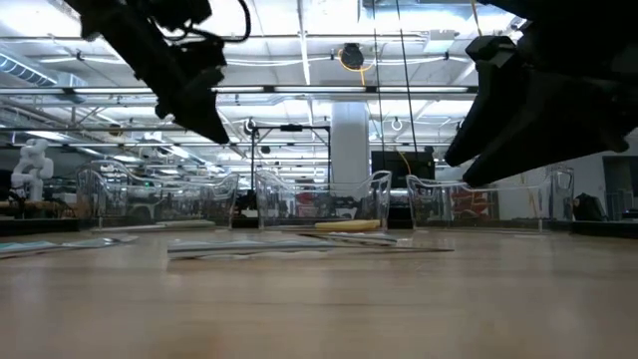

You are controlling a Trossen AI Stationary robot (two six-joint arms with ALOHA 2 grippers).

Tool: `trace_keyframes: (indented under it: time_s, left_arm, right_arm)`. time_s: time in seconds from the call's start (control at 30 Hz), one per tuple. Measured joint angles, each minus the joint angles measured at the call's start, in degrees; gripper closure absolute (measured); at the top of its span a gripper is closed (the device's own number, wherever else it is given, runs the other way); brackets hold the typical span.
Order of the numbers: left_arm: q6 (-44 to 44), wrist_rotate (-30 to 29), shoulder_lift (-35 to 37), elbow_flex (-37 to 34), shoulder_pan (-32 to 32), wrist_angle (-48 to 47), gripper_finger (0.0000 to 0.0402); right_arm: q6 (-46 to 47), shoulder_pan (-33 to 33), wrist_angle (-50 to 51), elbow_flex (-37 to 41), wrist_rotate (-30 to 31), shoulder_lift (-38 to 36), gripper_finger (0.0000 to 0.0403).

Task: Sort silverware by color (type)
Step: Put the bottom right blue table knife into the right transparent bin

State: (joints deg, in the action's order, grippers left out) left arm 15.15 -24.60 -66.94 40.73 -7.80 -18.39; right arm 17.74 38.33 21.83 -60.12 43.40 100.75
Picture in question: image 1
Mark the silver ventilation duct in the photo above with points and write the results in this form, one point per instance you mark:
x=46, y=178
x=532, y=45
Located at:
x=30, y=70

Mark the white column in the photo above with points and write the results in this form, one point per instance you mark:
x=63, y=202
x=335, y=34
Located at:
x=350, y=159

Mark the clear plastic bin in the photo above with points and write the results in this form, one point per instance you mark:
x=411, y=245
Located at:
x=379, y=194
x=560, y=194
x=99, y=199

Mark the long ceiling light bar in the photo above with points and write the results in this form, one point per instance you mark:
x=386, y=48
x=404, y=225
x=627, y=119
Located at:
x=319, y=90

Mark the black gantry frame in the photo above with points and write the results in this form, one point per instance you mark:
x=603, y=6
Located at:
x=252, y=164

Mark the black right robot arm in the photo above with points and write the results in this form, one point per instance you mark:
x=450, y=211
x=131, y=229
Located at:
x=573, y=7

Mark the white humanoid robot figure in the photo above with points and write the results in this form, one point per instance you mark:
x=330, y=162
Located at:
x=32, y=169

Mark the silver knife blade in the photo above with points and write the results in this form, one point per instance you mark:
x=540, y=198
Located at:
x=239, y=247

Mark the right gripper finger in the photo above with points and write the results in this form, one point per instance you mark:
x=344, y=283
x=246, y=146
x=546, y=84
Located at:
x=543, y=144
x=498, y=80

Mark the teal and white packet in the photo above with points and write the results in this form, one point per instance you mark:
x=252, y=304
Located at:
x=27, y=248

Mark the black monitor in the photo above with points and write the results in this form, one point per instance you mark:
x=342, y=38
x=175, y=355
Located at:
x=403, y=168

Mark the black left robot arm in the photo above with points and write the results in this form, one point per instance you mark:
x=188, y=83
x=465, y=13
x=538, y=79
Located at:
x=114, y=15

